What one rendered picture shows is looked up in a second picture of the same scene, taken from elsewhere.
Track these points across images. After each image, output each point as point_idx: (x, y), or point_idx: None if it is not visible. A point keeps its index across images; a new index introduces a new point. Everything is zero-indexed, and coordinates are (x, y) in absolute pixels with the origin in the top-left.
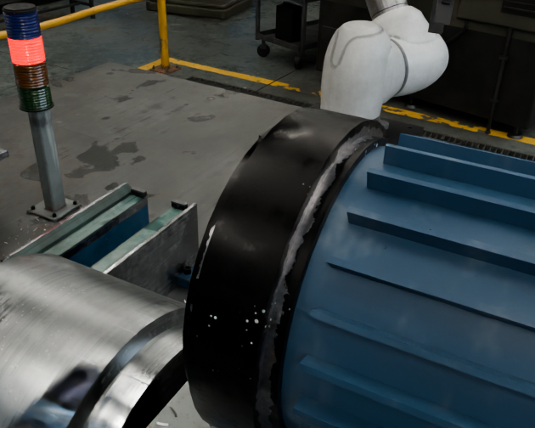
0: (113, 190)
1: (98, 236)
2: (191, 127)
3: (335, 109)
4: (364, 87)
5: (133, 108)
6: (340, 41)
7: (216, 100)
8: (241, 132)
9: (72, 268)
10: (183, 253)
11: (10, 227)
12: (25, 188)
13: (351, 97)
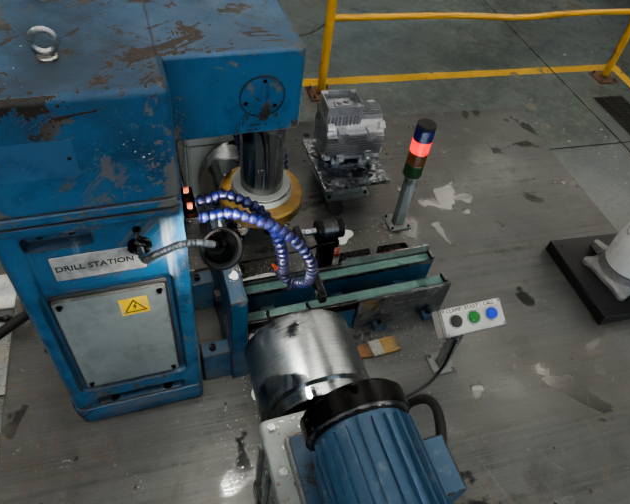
0: (417, 246)
1: (393, 269)
2: (519, 202)
3: (611, 258)
4: None
5: (496, 163)
6: None
7: (557, 186)
8: (548, 226)
9: (331, 327)
10: (429, 302)
11: (368, 221)
12: (391, 197)
13: (626, 259)
